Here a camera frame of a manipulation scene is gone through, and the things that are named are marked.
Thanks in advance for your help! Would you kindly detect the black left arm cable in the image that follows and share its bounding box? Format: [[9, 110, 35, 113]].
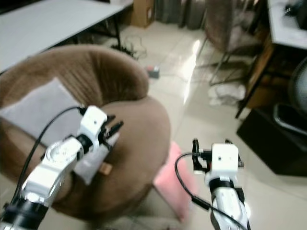
[[17, 106, 87, 204]]

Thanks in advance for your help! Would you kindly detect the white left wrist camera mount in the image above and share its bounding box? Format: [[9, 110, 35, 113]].
[[78, 106, 107, 144]]

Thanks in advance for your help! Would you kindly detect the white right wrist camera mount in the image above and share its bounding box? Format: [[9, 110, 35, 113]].
[[203, 142, 241, 181]]

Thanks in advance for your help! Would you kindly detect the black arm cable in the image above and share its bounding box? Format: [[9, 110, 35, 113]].
[[174, 152, 249, 230], [17, 106, 87, 204]]

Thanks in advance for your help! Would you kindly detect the brown fabric metal-leg chair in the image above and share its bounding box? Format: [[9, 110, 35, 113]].
[[202, 0, 270, 87]]

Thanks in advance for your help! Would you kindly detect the large white folding table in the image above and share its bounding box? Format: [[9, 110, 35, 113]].
[[0, 0, 133, 73]]

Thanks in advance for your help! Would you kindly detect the grey square pillow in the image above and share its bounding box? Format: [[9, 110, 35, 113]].
[[0, 78, 119, 186]]

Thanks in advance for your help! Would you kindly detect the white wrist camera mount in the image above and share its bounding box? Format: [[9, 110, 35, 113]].
[[78, 106, 107, 144], [203, 142, 241, 181]]

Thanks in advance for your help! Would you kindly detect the black floor cable tangle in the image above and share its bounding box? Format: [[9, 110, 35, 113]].
[[111, 39, 147, 59]]

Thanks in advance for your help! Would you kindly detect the brown cardboard box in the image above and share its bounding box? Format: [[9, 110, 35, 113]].
[[131, 0, 155, 28]]

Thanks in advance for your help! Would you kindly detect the wire fan guard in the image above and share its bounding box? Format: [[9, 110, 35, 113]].
[[287, 57, 307, 108]]

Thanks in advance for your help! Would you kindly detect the pink pillow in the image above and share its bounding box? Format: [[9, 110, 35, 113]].
[[153, 141, 198, 224]]

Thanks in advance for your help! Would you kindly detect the black low box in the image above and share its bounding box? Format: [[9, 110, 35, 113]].
[[236, 103, 307, 176]]

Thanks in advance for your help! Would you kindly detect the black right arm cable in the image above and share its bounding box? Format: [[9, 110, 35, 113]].
[[174, 152, 249, 230]]

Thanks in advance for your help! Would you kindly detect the white desk with wooden side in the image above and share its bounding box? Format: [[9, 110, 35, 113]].
[[235, 0, 307, 119]]

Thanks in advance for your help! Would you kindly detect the grey suitcases row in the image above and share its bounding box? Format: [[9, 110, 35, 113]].
[[154, 0, 207, 30]]

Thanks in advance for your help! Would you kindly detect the white crumpled cloth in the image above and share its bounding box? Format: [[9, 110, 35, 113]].
[[208, 83, 248, 107]]

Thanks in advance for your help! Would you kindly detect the small grey floor device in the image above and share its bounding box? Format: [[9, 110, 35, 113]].
[[147, 66, 161, 80]]

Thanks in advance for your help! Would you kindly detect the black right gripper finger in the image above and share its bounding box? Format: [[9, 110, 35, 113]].
[[191, 138, 201, 173]]

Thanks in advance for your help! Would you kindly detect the brown round plush sofa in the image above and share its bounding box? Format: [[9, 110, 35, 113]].
[[0, 45, 172, 215]]

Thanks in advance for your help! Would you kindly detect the black object on desk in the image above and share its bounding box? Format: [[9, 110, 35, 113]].
[[284, 0, 307, 30]]

